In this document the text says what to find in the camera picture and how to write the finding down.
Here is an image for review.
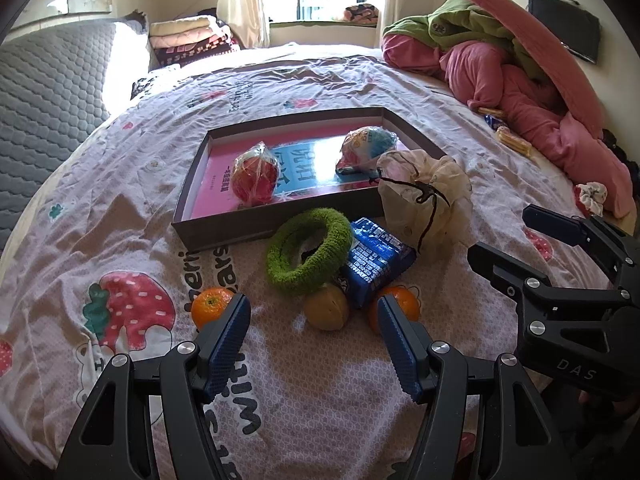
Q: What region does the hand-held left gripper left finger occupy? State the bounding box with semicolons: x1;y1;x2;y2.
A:
55;292;252;480

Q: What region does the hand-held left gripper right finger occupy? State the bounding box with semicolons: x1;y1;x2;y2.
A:
376;295;583;480

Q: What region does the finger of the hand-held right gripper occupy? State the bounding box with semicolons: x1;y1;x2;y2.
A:
522;204;640;287
467;241;632;322

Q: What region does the orange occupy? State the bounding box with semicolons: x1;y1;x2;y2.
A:
366;285;421;333
191;287;236;331

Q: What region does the yellowish round fruit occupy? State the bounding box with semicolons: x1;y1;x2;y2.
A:
303;282;351;332

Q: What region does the cream drawstring pouch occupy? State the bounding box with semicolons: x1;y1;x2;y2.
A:
376;150;473;256

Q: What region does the blue snack packet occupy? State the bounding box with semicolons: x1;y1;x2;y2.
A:
340;217;417;310

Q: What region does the brown shallow cardboard box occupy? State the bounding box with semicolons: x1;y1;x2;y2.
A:
171;106;448;253

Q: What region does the green knitted ring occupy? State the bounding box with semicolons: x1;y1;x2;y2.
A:
266;208;353;297

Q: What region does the person's right hand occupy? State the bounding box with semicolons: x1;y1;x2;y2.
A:
575;387;640;418

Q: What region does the red and white scrunchie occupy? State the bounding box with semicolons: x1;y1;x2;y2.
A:
574;181;608;218

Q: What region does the dark cloth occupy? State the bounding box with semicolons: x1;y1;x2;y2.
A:
601;129;640;196

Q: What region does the long yellow wafer packet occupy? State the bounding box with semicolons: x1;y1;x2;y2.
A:
495;126;533;158

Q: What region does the pink book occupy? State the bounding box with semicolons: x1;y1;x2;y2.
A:
202;127;401;211

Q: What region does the red ball in plastic wrap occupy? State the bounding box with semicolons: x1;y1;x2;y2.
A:
231;142;280;206

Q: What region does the blue ball in plastic wrap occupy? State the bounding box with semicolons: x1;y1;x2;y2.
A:
335;126;398;176

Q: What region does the strawberry printed bed sheet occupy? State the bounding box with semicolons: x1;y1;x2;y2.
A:
0;42;640;480

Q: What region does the pink flat cushion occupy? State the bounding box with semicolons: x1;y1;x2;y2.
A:
431;0;606;138

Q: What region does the green garment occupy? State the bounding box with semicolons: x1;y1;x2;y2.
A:
384;0;551;81

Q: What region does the patterned cloth bundle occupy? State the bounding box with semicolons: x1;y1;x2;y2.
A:
344;4;381;25

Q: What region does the dark patterned folded blanket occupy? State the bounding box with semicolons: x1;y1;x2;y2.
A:
152;40;241;68

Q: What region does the grey quilted headboard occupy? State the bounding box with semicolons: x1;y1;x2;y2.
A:
0;19;151;256

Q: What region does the pink folded blanket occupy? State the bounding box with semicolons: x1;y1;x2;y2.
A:
150;30;233;50

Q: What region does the cream folded blanket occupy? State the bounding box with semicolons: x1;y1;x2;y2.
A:
150;16;221;38

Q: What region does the black wall television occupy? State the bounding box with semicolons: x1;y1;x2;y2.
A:
527;0;601;65

